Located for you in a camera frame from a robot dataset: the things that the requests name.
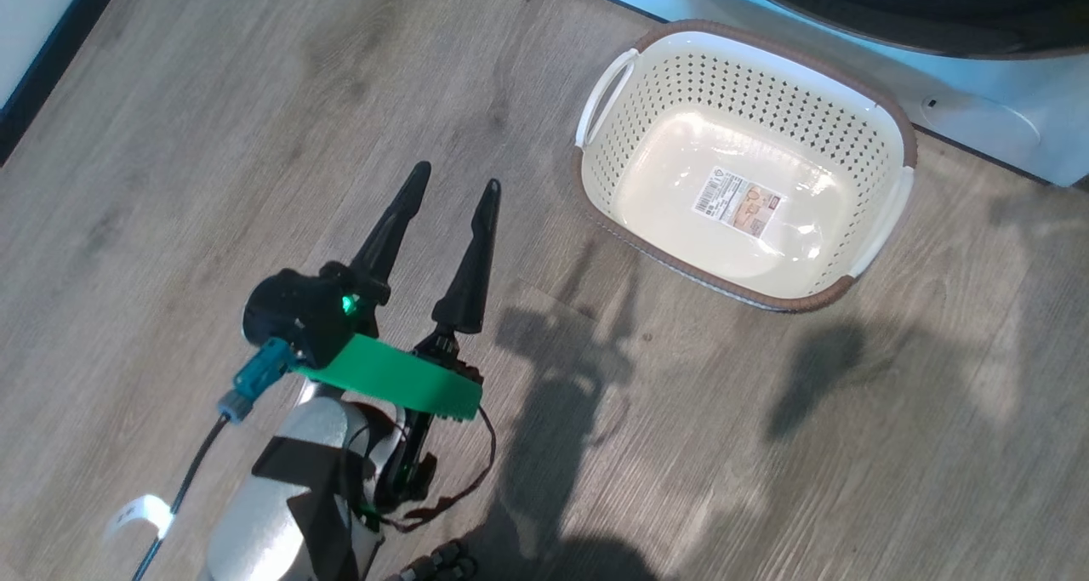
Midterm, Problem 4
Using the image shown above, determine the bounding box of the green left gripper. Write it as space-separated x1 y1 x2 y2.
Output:
294 161 502 422

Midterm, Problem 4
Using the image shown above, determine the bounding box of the washing machine glass door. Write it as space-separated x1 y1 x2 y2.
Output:
719 0 1089 60

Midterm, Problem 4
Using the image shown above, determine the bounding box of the white front-load washing machine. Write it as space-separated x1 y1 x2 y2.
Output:
563 0 1089 189

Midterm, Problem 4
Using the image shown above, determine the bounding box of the cream perforated laundry basket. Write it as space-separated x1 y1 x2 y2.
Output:
573 20 918 314

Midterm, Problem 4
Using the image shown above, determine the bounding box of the paper basket label sticker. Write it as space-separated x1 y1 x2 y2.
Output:
692 166 785 240

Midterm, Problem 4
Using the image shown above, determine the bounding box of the dark skirting strip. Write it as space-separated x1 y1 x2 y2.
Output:
0 0 130 167

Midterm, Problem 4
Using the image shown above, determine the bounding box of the teal cable connector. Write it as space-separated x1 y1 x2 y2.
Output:
217 337 294 422

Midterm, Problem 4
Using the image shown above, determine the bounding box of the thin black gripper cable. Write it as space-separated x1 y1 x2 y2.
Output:
374 404 497 533

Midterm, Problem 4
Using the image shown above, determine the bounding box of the thick black camera cable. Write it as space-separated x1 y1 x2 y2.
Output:
132 415 231 581

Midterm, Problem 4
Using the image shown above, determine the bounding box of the white cable tag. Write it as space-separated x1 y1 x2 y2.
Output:
104 494 175 541

